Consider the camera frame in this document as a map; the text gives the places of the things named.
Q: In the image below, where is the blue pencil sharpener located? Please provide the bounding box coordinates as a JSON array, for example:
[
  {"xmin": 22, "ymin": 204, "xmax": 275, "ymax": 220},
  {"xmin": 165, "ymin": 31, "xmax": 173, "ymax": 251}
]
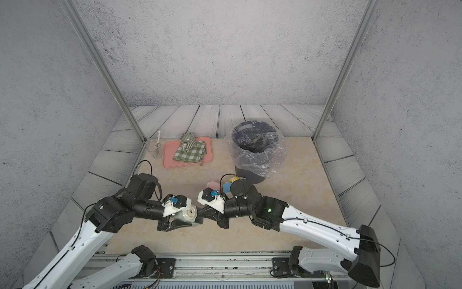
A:
[{"xmin": 222, "ymin": 182, "xmax": 232, "ymax": 194}]

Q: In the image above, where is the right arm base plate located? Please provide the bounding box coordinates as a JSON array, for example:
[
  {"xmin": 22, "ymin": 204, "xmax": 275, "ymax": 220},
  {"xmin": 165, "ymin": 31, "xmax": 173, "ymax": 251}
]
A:
[{"xmin": 269, "ymin": 257, "xmax": 300, "ymax": 279}]

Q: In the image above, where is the clear plastic bin liner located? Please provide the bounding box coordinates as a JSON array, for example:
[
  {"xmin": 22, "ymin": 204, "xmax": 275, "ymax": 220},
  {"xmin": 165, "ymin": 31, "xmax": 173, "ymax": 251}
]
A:
[{"xmin": 224, "ymin": 124, "xmax": 288, "ymax": 178}]

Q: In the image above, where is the right metal frame post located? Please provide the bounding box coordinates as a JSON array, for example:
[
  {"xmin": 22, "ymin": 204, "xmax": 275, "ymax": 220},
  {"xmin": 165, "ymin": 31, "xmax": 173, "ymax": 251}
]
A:
[{"xmin": 312, "ymin": 0, "xmax": 380, "ymax": 143}]

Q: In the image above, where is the pink plastic tray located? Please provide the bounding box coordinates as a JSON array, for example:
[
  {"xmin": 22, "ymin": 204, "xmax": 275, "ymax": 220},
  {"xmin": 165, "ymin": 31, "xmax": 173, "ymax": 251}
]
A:
[{"xmin": 162, "ymin": 137, "xmax": 214, "ymax": 168}]

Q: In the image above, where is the pink pencil sharpener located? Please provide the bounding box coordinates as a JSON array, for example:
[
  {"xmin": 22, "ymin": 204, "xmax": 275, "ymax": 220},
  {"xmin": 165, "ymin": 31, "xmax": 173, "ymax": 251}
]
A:
[{"xmin": 207, "ymin": 181, "xmax": 221, "ymax": 191}]

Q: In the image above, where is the left metal frame post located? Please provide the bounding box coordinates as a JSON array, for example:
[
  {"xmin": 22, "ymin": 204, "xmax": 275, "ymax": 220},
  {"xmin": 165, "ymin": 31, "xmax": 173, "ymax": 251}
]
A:
[{"xmin": 59, "ymin": 0, "xmax": 148, "ymax": 144}]

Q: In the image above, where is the ribbed grey cup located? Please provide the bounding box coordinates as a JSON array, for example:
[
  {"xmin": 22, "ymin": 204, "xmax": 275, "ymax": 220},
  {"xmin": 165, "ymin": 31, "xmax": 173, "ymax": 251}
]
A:
[{"xmin": 180, "ymin": 132, "xmax": 197, "ymax": 152}]

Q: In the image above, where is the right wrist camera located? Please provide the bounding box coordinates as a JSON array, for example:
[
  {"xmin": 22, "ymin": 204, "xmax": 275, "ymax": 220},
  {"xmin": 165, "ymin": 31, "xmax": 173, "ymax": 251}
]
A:
[{"xmin": 197, "ymin": 187, "xmax": 225, "ymax": 214}]

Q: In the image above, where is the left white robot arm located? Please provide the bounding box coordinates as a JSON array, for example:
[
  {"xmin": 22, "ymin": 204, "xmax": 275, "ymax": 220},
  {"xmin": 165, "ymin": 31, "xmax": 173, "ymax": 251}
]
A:
[{"xmin": 24, "ymin": 173, "xmax": 203, "ymax": 289}]

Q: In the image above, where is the clear glass with stick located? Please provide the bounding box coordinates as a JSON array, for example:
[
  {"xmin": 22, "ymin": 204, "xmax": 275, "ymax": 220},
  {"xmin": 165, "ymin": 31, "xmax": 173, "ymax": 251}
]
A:
[{"xmin": 148, "ymin": 130, "xmax": 163, "ymax": 160}]

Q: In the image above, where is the green white pencil sharpener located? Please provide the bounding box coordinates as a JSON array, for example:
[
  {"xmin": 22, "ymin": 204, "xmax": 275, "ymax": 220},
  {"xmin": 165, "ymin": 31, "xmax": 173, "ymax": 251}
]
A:
[{"xmin": 178, "ymin": 205, "xmax": 203, "ymax": 226}]

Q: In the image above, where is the aluminium mounting rail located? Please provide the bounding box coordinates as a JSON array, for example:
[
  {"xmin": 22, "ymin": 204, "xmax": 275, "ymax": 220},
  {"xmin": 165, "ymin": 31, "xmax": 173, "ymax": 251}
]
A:
[{"xmin": 64, "ymin": 252, "xmax": 383, "ymax": 289}]

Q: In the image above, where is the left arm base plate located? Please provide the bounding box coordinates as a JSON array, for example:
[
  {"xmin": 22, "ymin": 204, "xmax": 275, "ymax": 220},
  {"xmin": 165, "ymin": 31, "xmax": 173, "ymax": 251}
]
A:
[{"xmin": 143, "ymin": 258, "xmax": 176, "ymax": 279}]

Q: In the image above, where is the dark grey trash bin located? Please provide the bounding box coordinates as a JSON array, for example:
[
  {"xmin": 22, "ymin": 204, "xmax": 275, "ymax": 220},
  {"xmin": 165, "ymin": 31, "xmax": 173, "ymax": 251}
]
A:
[{"xmin": 230, "ymin": 120, "xmax": 279, "ymax": 185}]

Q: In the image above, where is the metal frame post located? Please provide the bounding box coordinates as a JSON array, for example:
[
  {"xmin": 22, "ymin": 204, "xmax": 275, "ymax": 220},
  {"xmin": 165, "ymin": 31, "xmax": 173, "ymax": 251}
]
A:
[
  {"xmin": 59, "ymin": 0, "xmax": 148, "ymax": 144},
  {"xmin": 312, "ymin": 0, "xmax": 380, "ymax": 143}
]

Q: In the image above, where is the green checkered cloth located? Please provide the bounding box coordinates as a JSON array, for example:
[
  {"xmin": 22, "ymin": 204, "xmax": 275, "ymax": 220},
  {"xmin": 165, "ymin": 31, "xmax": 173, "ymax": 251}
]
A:
[{"xmin": 173, "ymin": 141, "xmax": 207, "ymax": 163}]

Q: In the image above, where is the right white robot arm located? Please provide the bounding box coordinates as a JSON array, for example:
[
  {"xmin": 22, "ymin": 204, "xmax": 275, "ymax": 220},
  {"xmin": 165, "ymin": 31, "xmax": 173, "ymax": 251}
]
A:
[{"xmin": 197, "ymin": 178, "xmax": 385, "ymax": 288}]

